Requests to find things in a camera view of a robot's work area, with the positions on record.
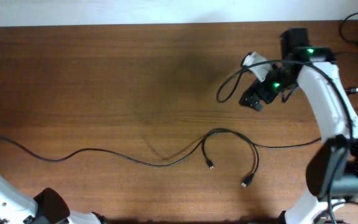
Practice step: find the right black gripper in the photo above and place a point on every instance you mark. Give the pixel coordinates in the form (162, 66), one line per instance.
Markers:
(257, 96)

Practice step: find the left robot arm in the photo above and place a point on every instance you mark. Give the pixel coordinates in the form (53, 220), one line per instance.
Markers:
(46, 207)

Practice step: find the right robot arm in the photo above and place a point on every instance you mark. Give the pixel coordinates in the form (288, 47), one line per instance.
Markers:
(332, 174)

